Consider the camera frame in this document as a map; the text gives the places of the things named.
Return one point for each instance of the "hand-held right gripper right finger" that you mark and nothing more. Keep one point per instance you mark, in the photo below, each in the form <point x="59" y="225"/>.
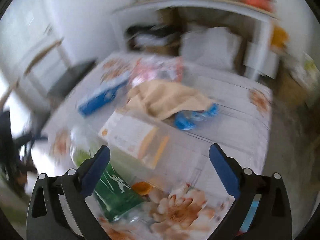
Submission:
<point x="225" y="170"/>

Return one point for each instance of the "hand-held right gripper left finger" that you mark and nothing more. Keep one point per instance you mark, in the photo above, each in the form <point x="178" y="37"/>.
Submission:
<point x="96" y="170"/>

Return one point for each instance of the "green label plastic bottle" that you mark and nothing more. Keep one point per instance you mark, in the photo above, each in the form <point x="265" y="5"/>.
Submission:
<point x="117" y="190"/>

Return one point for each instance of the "blue packet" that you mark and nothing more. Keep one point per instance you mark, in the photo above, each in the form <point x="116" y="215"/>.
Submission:
<point x="192" y="118"/>

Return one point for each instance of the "blue toothpaste box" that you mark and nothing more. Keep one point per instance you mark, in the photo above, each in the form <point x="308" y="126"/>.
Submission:
<point x="100" y="97"/>

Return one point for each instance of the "beige paper bag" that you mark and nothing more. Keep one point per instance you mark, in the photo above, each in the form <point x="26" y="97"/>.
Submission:
<point x="165" y="97"/>

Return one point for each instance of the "clear snack bag red print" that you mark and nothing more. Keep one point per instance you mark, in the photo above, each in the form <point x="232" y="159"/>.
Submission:
<point x="155" y="72"/>

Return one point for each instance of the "white foam board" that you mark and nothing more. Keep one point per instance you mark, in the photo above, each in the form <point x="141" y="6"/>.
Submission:
<point x="260" y="60"/>

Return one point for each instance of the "white yellow plastic bag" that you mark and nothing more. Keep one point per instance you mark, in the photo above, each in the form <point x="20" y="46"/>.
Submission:
<point x="307" y="67"/>

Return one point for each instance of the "black bag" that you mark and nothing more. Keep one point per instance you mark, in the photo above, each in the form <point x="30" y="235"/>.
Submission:
<point x="150" y="32"/>

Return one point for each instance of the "white side table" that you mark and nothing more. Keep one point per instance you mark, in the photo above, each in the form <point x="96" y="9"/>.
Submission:
<point x="200" y="5"/>

